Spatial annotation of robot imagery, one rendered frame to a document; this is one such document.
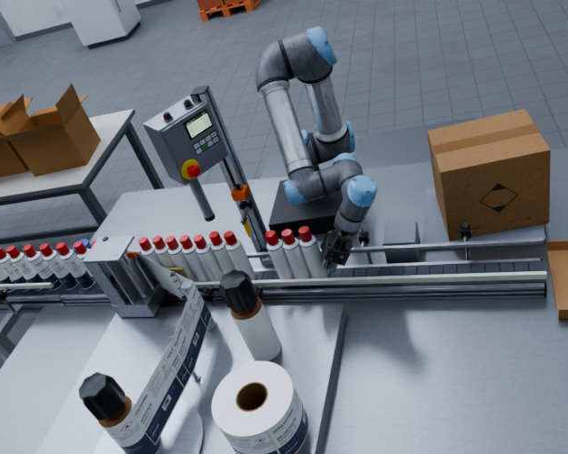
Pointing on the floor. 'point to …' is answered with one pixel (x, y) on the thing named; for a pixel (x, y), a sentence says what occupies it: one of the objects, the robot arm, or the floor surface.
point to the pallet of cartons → (224, 7)
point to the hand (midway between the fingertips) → (328, 264)
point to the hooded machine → (102, 20)
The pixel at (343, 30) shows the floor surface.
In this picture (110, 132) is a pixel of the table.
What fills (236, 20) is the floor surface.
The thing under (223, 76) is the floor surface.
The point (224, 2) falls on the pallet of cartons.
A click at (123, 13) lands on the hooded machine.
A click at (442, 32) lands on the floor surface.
